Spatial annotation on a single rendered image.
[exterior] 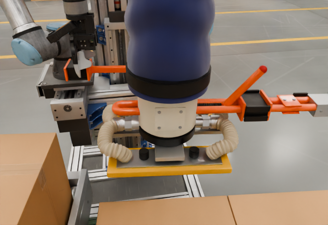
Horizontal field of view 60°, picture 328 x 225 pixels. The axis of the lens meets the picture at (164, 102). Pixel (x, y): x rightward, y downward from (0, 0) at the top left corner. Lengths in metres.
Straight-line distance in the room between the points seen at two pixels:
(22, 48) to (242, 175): 1.75
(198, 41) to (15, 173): 0.72
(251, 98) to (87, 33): 0.56
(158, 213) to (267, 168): 1.29
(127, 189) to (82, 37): 1.15
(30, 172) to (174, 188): 1.06
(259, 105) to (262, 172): 1.58
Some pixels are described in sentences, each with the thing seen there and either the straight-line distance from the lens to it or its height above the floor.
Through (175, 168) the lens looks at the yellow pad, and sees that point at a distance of 0.79.
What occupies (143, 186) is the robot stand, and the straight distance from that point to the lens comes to 1.90.
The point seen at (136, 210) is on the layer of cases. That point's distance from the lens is 1.37.
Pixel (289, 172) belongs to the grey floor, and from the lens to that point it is 2.47.
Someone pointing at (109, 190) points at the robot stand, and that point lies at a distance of 1.90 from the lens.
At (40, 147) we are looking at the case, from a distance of 1.12.
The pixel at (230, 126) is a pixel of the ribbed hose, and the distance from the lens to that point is 0.84.
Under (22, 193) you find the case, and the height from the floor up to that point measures 0.95.
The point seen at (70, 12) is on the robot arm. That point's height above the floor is 1.40.
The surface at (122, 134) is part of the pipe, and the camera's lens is 0.86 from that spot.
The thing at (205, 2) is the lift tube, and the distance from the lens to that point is 0.65.
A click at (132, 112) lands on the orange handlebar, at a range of 0.80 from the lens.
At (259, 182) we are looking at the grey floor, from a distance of 2.31.
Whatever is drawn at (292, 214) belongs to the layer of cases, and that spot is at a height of 0.54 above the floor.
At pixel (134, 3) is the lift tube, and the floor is 1.49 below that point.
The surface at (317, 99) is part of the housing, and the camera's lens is 0.95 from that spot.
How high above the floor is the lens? 1.63
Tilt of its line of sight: 32 degrees down
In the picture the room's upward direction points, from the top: straight up
